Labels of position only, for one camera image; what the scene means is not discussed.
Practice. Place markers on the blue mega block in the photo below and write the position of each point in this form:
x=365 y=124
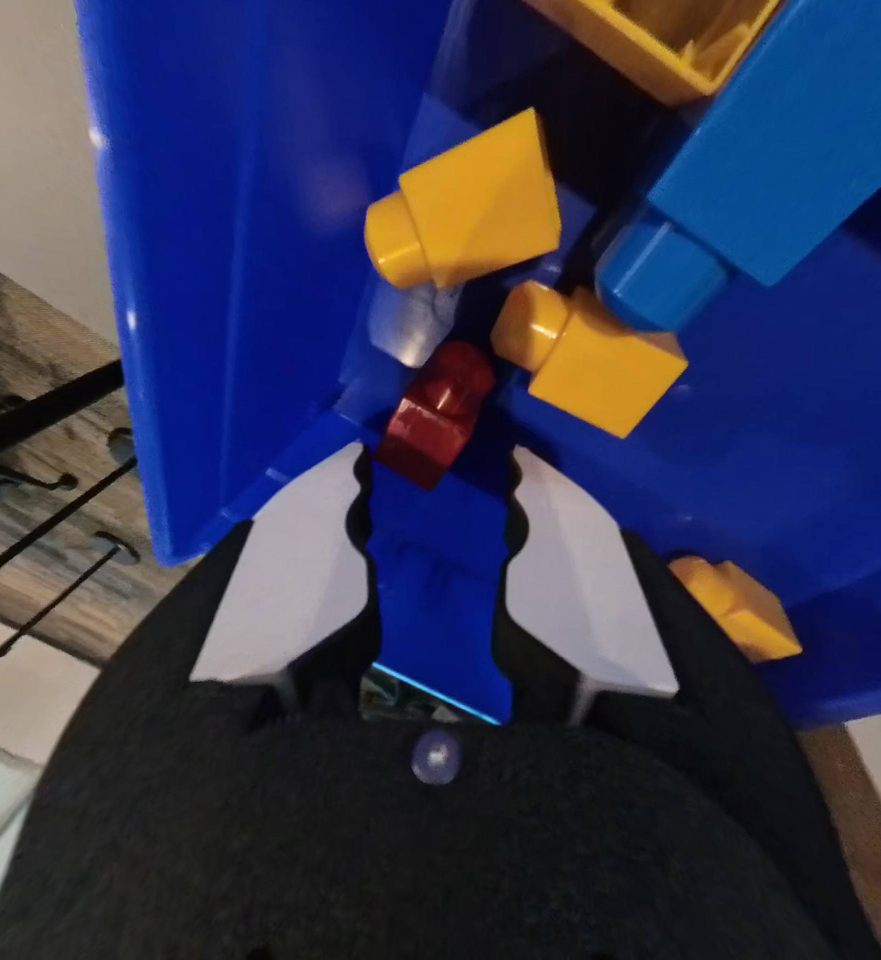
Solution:
x=785 y=165

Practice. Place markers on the black light stand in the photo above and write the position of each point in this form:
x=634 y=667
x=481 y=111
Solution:
x=35 y=401

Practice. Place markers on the blue divided plastic bin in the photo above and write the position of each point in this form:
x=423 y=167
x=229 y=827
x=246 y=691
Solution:
x=260 y=225

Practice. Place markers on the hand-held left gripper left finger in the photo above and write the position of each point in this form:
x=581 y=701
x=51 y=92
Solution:
x=290 y=592

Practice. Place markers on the clear plastic piece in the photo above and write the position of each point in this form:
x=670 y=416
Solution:
x=410 y=322

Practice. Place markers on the small red mega block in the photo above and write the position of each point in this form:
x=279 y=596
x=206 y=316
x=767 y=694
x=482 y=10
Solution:
x=429 y=435

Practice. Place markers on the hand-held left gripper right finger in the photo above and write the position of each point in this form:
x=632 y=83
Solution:
x=583 y=600

